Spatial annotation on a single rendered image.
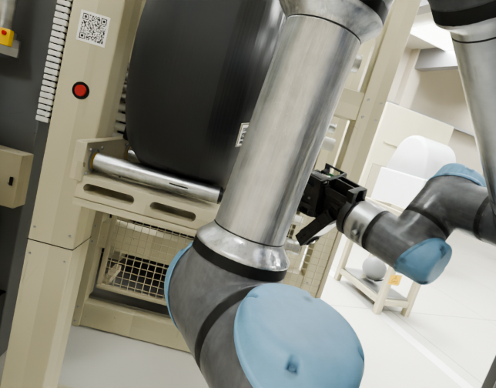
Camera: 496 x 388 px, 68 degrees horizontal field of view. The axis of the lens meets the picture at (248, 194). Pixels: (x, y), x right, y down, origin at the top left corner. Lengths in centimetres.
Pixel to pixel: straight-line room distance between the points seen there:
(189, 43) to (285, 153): 49
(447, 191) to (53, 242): 100
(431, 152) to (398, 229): 425
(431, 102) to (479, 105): 930
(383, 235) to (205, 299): 32
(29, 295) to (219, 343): 98
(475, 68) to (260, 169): 22
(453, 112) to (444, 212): 965
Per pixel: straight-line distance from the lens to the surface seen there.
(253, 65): 82
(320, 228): 69
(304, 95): 39
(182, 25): 84
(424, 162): 475
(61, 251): 119
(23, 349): 138
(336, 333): 35
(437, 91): 983
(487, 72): 41
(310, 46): 40
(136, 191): 97
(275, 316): 33
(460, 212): 61
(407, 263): 59
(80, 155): 99
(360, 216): 63
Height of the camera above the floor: 109
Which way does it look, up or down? 10 degrees down
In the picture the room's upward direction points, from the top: 16 degrees clockwise
